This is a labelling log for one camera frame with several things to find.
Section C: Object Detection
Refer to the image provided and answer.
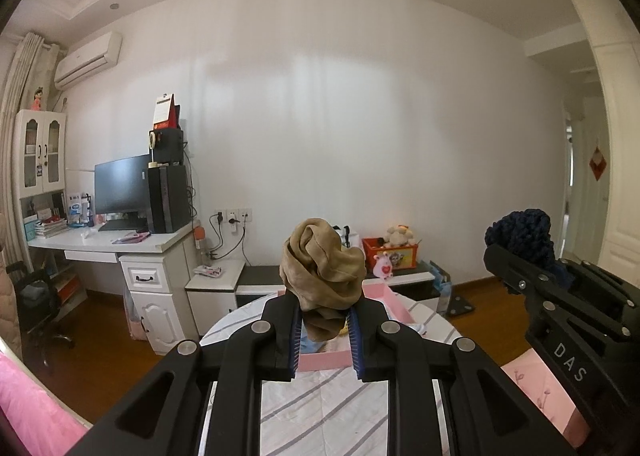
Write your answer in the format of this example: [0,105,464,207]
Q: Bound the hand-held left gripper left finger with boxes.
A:
[65,293,301,456]

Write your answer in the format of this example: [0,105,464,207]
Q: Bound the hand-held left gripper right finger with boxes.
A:
[347,299,576,456]

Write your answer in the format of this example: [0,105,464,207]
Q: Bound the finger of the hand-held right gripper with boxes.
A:
[482,243,640,337]

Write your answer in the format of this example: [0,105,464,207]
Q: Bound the pink tray box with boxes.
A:
[277,283,416,372]

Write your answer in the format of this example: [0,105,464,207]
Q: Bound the navy knitted scrunchie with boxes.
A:
[484,209,576,297]

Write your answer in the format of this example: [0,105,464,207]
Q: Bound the brown scrunchie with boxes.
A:
[279,217,366,343]

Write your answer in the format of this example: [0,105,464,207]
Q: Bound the pale pink floral quilt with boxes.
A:
[500,348,593,447]

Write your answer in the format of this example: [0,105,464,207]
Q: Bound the low black top bench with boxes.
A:
[236,260,436,307]

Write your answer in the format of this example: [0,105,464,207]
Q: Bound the round table, striped cloth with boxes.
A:
[199,293,463,456]

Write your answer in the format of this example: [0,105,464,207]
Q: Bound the pink heart plush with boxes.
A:
[372,251,396,279]

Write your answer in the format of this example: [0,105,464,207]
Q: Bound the white side cabinet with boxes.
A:
[185,259,247,334]

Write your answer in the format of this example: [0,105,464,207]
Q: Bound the red toy box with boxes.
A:
[361,237,418,272]

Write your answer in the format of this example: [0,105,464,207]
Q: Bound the white tote bag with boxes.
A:
[334,225,362,249]

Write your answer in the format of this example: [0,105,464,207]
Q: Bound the light blue packet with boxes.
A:
[429,261,453,317]

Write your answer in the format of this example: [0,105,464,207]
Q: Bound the cream plush sheep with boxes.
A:
[384,223,417,247]

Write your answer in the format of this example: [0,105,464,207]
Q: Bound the red door decoration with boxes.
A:
[589,146,608,182]

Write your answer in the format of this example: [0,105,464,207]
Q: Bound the white desk drawer unit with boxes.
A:
[119,236,201,356]

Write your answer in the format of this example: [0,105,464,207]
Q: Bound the black computer tower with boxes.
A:
[146,163,193,234]

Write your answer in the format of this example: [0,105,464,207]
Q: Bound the black keyboard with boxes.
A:
[98,219,148,232]

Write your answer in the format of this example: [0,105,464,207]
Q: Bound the white desk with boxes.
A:
[27,221,201,356]

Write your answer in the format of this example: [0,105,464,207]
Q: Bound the black speaker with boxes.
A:
[150,129,185,164]

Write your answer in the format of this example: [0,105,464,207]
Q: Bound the black computer monitor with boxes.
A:
[94,155,152,229]

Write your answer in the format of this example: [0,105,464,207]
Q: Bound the blue white boxes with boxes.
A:
[66,191,95,226]

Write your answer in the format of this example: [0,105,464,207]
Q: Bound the black office chair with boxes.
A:
[5,260,76,374]

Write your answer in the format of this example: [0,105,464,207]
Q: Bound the red white desk calendar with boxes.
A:
[152,93,182,131]

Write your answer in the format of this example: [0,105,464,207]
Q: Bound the stack of books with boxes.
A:
[34,217,68,238]

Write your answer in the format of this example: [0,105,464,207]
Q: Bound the bright pink bedspread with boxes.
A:
[0,351,91,456]

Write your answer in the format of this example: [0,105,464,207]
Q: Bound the pink quilted coat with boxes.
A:
[0,216,23,359]

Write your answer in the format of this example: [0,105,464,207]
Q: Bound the white hutch cabinet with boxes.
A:
[12,109,68,237]

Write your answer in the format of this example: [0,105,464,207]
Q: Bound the white air conditioner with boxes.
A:
[54,31,123,91]

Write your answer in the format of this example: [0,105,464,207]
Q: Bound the black power cable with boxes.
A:
[207,216,247,259]

